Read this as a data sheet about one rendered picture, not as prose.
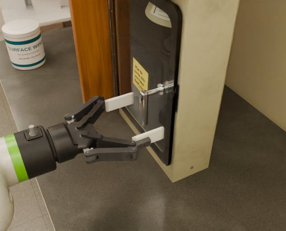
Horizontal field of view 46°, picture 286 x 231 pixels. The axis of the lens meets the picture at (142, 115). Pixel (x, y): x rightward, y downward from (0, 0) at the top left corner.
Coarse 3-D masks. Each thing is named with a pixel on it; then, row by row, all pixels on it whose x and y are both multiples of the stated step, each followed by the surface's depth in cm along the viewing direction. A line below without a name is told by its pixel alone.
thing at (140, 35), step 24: (120, 0) 76; (144, 0) 66; (168, 0) 59; (120, 24) 80; (144, 24) 69; (168, 24) 60; (120, 48) 85; (144, 48) 72; (168, 48) 63; (120, 72) 91; (168, 72) 66; (168, 96) 69; (168, 120) 72; (168, 144) 76
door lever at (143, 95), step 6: (144, 90) 69; (150, 90) 69; (156, 90) 70; (162, 90) 70; (138, 96) 70; (144, 96) 69; (144, 102) 70; (144, 108) 71; (144, 114) 72; (144, 120) 73
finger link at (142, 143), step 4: (140, 140) 66; (144, 140) 66; (148, 140) 66; (136, 144) 65; (140, 144) 65; (144, 144) 66; (148, 144) 66; (140, 148) 66; (132, 156) 63; (136, 156) 64
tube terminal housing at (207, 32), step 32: (192, 0) 55; (224, 0) 58; (192, 32) 59; (224, 32) 63; (192, 64) 64; (224, 64) 68; (192, 96) 69; (192, 128) 75; (160, 160) 87; (192, 160) 83
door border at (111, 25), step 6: (108, 0) 82; (108, 6) 83; (114, 36) 86; (180, 36) 59; (114, 42) 88; (114, 48) 89; (114, 54) 90; (114, 60) 92; (114, 66) 93; (114, 72) 95; (114, 78) 96; (114, 90) 99; (174, 114) 71
